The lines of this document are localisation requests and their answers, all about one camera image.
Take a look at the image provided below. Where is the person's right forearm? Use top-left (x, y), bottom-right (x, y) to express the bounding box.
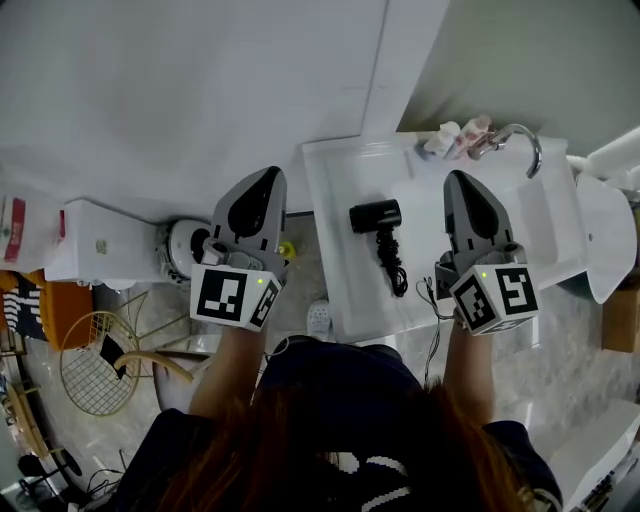
top-left (441, 319), bottom-right (497, 427)

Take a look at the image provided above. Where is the white water dispenser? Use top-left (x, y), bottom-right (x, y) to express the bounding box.
top-left (43, 198), bottom-right (172, 287)

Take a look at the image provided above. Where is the pink patterned bottle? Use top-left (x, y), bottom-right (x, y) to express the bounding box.
top-left (452, 114), bottom-right (493, 160)

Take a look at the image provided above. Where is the white round appliance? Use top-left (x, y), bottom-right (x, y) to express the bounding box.
top-left (156, 216), bottom-right (214, 287)

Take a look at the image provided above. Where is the person's dark navy shirt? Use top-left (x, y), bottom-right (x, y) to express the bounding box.
top-left (113, 335), bottom-right (565, 512)

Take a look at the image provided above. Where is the person's left forearm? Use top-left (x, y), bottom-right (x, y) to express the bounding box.
top-left (187, 323), bottom-right (267, 420)

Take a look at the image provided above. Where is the white clog shoe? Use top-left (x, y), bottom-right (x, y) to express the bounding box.
top-left (305, 299), bottom-right (333, 342)

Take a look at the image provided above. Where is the gold wire basket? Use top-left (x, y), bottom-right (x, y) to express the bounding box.
top-left (59, 310), bottom-right (142, 418)

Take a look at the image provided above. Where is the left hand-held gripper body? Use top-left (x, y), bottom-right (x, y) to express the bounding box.
top-left (188, 237), bottom-right (290, 331)

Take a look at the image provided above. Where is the white curved tube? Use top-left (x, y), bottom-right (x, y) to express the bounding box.
top-left (566, 126), bottom-right (640, 177)

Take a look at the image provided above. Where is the thin black cable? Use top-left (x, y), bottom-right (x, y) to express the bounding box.
top-left (415, 276), bottom-right (454, 387)

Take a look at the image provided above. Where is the white toilet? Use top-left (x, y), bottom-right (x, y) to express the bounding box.
top-left (573, 171), bottom-right (638, 306)

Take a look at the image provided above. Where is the gold frame brown seat chair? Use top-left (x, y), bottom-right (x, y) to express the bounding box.
top-left (112, 291), bottom-right (217, 417)

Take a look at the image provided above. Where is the white furniture edge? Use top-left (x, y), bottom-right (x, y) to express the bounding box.
top-left (563, 423), bottom-right (640, 512)

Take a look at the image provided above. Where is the orange cloth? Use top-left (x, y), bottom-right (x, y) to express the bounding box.
top-left (0, 268), bottom-right (95, 352)

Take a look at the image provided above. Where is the black white striped cloth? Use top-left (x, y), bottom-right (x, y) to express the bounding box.
top-left (0, 283), bottom-right (47, 342)

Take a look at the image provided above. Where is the wooden shelf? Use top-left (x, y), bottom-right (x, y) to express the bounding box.
top-left (0, 327), bottom-right (52, 462)

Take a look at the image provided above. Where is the white bathroom sink countertop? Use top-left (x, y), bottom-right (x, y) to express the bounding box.
top-left (300, 130), bottom-right (594, 347)

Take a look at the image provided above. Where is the chrome faucet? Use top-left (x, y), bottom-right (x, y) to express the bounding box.
top-left (467, 123), bottom-right (544, 181)

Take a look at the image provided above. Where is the clear water jug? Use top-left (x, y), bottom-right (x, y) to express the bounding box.
top-left (0, 191), bottom-right (69, 275)

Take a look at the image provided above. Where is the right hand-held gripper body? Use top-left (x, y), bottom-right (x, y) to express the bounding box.
top-left (432, 242), bottom-right (541, 337)

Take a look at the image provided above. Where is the white pump bottle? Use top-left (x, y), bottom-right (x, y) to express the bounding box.
top-left (423, 120), bottom-right (462, 161)

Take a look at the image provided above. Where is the flat black item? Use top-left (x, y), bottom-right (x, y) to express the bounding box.
top-left (98, 333), bottom-right (128, 380)

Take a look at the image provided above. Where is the cardboard box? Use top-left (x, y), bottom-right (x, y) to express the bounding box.
top-left (600, 285), bottom-right (640, 355)

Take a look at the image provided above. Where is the black hair dryer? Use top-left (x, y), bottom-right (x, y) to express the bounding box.
top-left (348, 198), bottom-right (409, 299)

